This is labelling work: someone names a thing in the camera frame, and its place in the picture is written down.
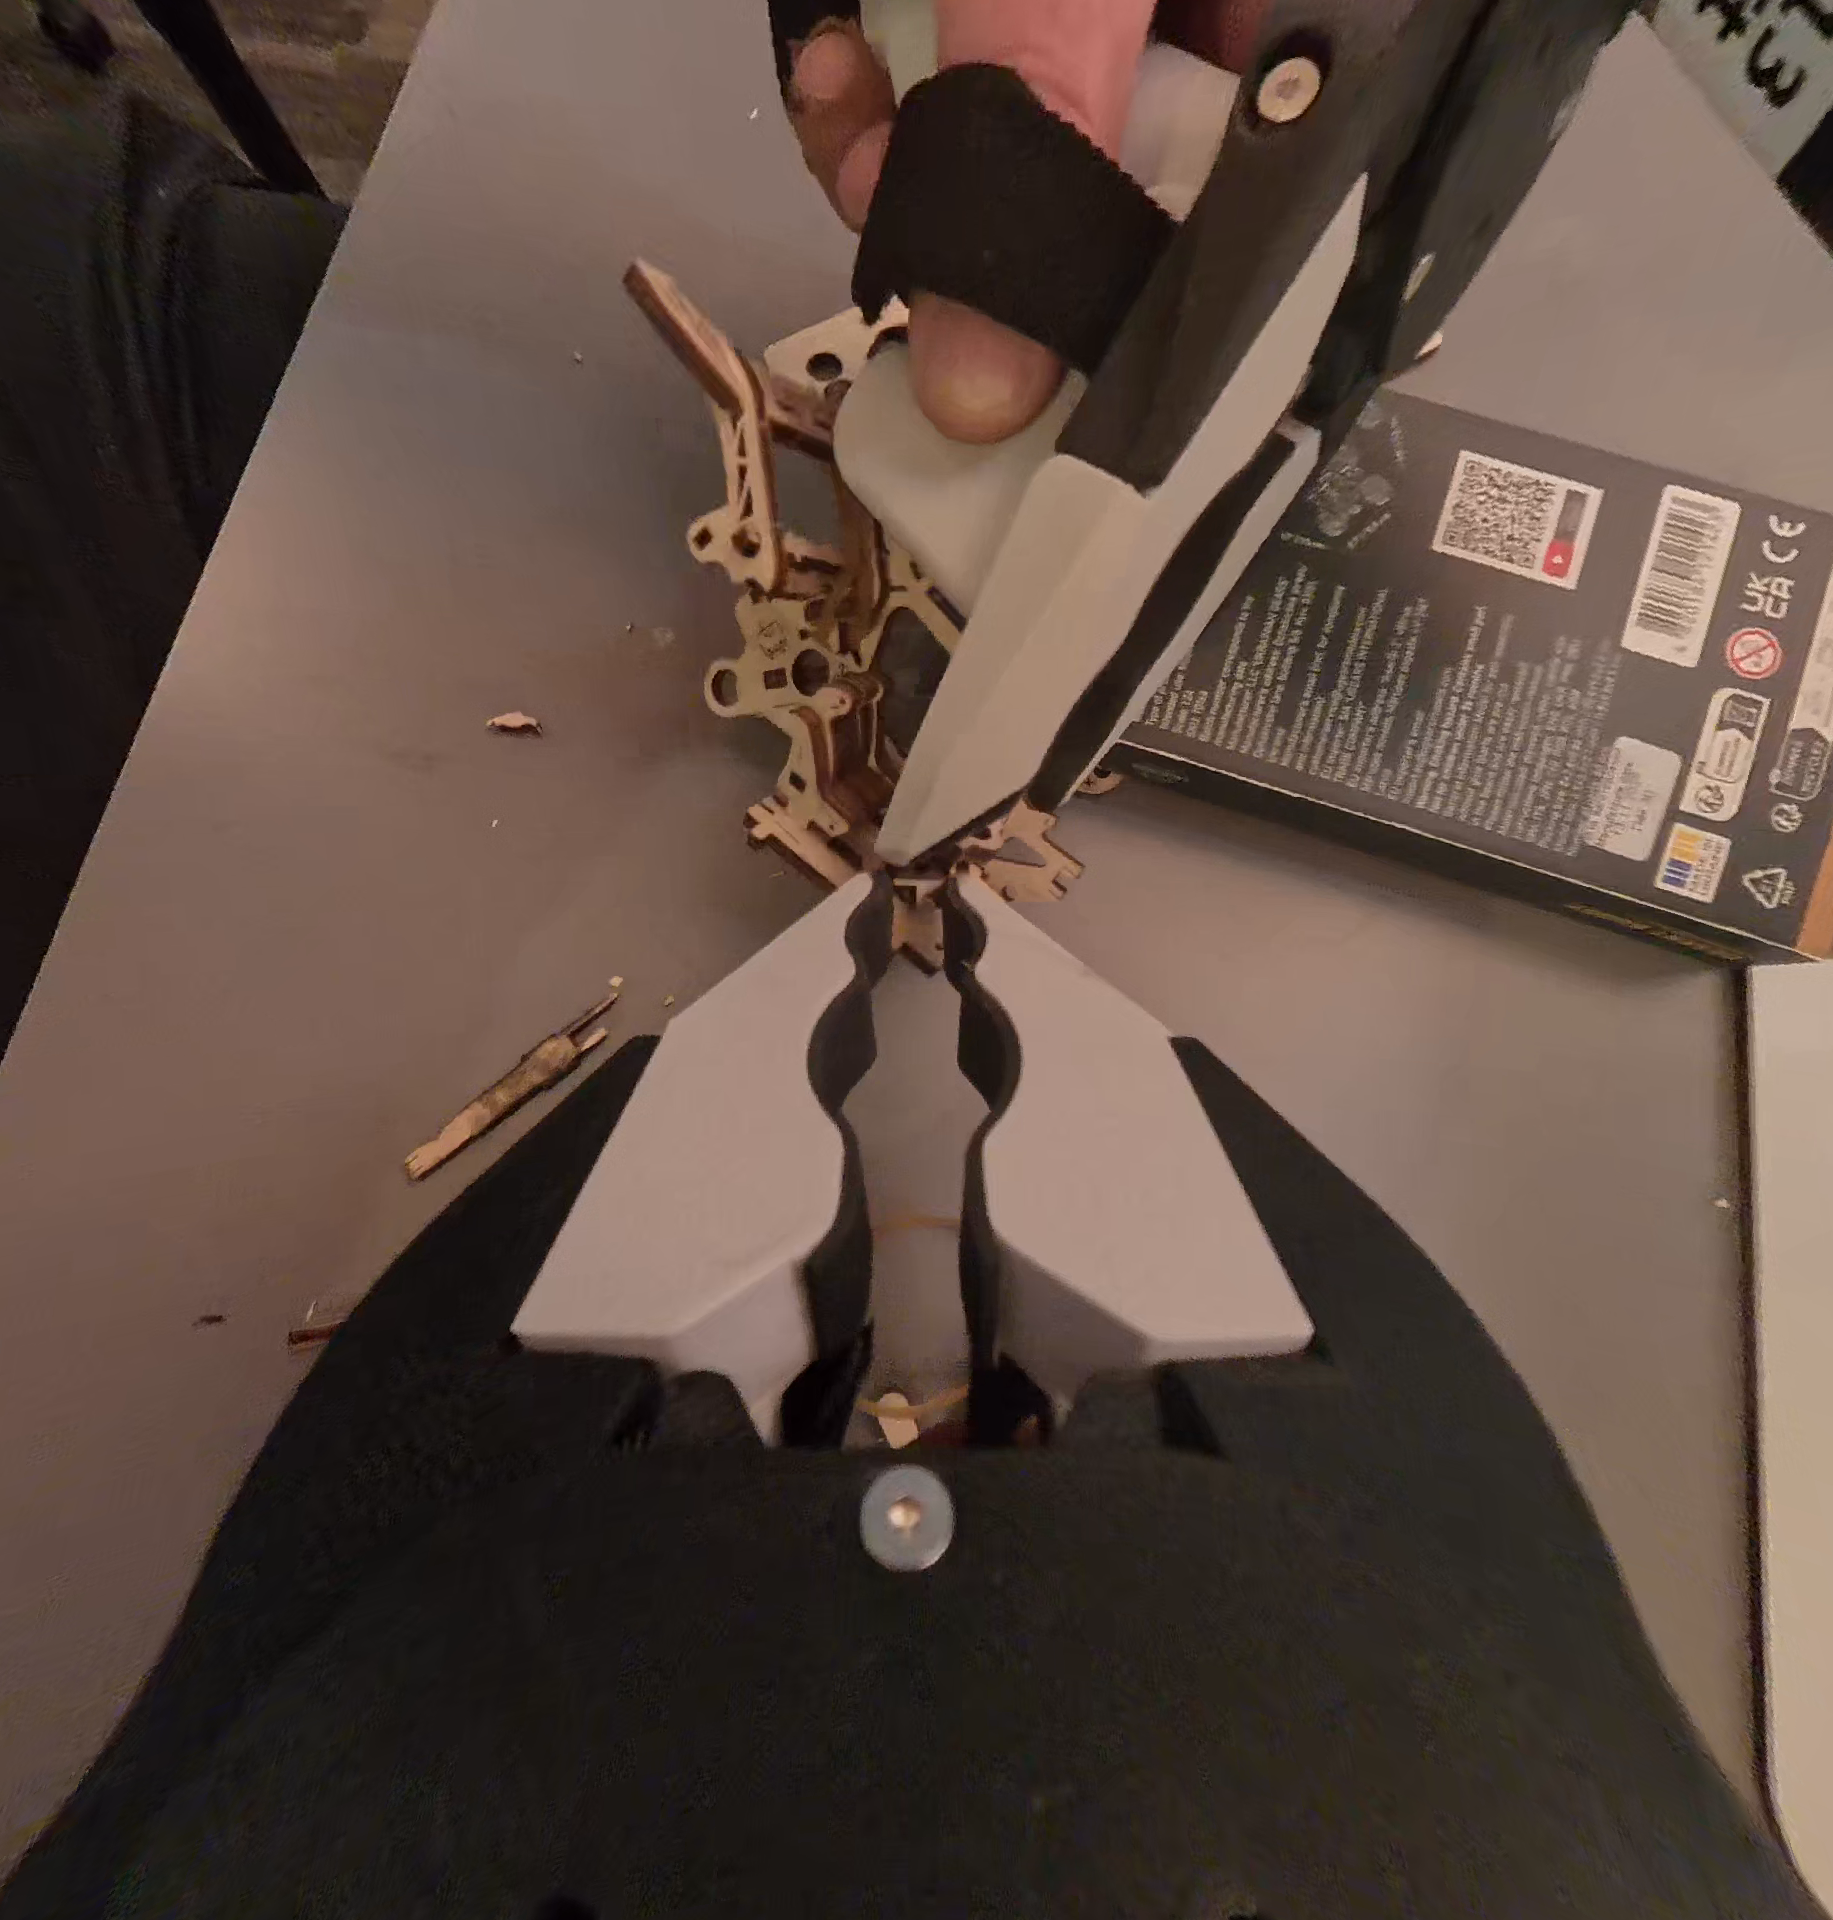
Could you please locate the small wooden cross gear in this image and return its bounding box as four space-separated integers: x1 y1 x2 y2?
886 872 957 976

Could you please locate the tan rubber band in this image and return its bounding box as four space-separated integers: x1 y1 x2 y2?
858 1213 974 1448

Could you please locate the wooden buggy model assembly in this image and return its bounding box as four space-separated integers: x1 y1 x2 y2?
622 260 1130 911

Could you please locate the person's left hand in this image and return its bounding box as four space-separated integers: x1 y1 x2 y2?
785 0 1176 446

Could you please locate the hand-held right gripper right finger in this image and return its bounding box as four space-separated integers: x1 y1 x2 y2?
949 878 1319 1445

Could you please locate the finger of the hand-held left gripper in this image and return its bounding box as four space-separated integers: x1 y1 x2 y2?
1056 431 1326 799
871 177 1371 873

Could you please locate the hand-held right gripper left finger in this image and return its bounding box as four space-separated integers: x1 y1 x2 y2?
512 873 886 1445

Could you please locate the black cardboard box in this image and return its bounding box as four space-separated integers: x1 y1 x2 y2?
1102 382 1833 963

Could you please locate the thin wooden lever part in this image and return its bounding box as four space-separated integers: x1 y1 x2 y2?
403 976 626 1183

